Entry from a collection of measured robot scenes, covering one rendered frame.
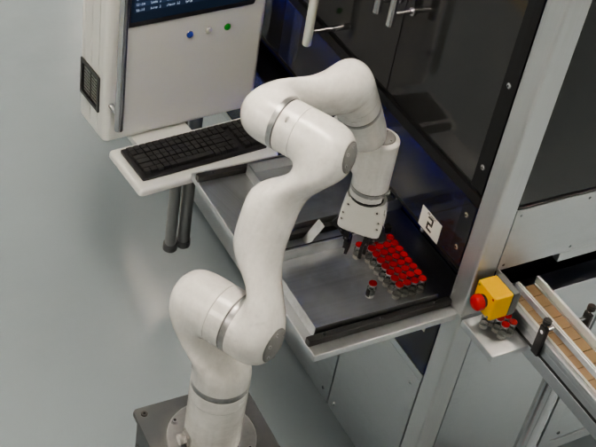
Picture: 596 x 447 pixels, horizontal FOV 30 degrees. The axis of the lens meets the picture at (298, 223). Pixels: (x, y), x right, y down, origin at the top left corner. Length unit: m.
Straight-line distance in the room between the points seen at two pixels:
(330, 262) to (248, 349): 0.78
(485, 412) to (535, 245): 0.65
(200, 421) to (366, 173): 0.62
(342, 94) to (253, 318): 0.44
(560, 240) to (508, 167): 0.37
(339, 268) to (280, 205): 0.83
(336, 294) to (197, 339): 0.64
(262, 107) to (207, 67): 1.26
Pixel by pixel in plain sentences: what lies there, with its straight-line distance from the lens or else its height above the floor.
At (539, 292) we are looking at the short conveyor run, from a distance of 2.80.
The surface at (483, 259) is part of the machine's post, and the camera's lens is 2.61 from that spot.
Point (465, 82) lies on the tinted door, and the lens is 2.54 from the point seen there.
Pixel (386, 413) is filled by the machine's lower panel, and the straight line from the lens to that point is 3.19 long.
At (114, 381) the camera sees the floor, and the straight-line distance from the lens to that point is 3.61.
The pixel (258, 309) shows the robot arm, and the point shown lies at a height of 1.31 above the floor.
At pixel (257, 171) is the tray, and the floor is 0.88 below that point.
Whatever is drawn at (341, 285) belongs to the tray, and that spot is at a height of 0.88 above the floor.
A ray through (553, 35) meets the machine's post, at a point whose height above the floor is 1.67.
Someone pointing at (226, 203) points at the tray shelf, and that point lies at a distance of 2.90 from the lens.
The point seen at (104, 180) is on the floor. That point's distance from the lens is 4.33.
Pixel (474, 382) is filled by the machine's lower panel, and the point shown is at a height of 0.58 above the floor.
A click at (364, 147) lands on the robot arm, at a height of 1.44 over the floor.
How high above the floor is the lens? 2.73
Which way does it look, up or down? 40 degrees down
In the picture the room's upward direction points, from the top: 11 degrees clockwise
